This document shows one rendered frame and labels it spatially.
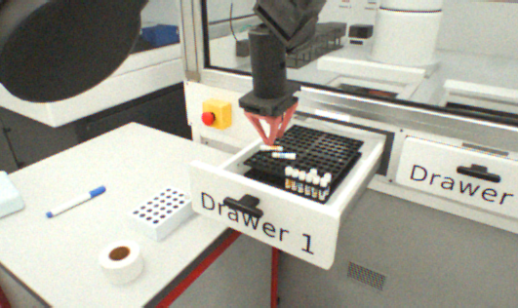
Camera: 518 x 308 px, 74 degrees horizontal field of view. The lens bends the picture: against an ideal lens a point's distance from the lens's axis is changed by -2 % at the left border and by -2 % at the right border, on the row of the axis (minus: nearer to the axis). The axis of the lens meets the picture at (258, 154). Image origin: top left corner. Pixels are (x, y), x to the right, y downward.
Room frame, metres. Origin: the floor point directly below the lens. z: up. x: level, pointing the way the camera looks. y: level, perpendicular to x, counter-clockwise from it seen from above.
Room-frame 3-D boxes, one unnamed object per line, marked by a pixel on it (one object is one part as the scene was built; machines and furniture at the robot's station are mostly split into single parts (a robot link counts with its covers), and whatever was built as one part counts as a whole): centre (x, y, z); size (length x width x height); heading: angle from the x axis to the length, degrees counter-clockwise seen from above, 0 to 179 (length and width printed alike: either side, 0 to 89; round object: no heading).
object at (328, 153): (0.65, -0.10, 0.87); 0.22 x 0.18 x 0.06; 147
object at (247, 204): (0.46, 0.02, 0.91); 0.07 x 0.04 x 0.01; 57
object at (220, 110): (0.92, 0.12, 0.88); 0.07 x 0.05 x 0.07; 57
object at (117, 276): (0.45, 0.25, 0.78); 0.07 x 0.07 x 0.04
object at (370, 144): (0.66, -0.11, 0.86); 0.40 x 0.26 x 0.06; 147
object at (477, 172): (0.56, -0.42, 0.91); 0.07 x 0.04 x 0.01; 57
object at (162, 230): (0.60, 0.20, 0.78); 0.12 x 0.08 x 0.04; 149
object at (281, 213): (0.48, 0.00, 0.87); 0.29 x 0.02 x 0.11; 57
